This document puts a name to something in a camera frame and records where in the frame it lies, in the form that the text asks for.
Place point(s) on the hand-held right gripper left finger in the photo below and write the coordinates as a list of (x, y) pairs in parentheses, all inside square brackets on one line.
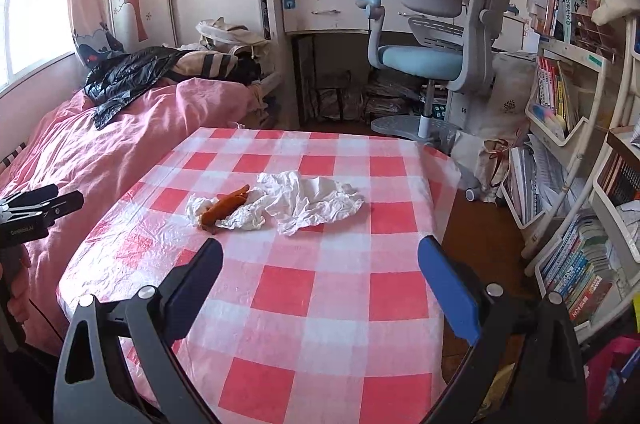
[(195, 289)]

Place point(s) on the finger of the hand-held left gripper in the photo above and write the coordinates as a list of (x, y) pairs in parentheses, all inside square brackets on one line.
[(35, 196), (65, 203)]

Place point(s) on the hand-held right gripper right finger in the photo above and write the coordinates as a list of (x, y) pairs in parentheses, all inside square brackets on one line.
[(447, 289)]

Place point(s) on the orange knitted carrot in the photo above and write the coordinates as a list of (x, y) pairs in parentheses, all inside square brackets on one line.
[(222, 209)]

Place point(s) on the white tissue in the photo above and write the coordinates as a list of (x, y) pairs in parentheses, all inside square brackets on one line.
[(300, 199)]

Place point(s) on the pink blanket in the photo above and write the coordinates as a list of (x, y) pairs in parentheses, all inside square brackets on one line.
[(100, 154)]

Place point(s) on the red white checkered tablecloth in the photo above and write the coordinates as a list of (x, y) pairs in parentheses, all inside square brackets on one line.
[(310, 284)]

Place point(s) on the white bag with ribbon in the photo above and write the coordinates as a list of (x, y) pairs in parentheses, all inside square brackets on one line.
[(480, 164)]

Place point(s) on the black jacket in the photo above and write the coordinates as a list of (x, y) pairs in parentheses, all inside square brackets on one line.
[(130, 74)]

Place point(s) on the red plastic bag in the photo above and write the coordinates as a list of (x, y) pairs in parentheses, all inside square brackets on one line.
[(607, 369)]

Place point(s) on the white bookshelf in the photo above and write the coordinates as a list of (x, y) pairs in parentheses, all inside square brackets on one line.
[(550, 135)]

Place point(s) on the white bag with tree print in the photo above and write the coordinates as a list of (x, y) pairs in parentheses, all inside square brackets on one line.
[(500, 104)]

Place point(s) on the window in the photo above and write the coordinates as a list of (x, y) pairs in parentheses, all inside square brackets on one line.
[(35, 4)]

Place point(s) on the beige dark striped cloth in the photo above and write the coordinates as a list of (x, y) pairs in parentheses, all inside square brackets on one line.
[(200, 64)]

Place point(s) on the pile of plastic bags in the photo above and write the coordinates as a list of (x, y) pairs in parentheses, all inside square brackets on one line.
[(385, 97)]

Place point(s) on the white canvas bag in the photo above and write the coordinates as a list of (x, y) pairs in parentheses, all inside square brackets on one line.
[(225, 34)]

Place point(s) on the white desk with drawers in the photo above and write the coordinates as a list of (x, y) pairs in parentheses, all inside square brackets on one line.
[(325, 12)]

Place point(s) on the beige cloth bundle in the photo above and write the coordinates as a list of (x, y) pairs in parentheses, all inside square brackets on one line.
[(617, 2)]

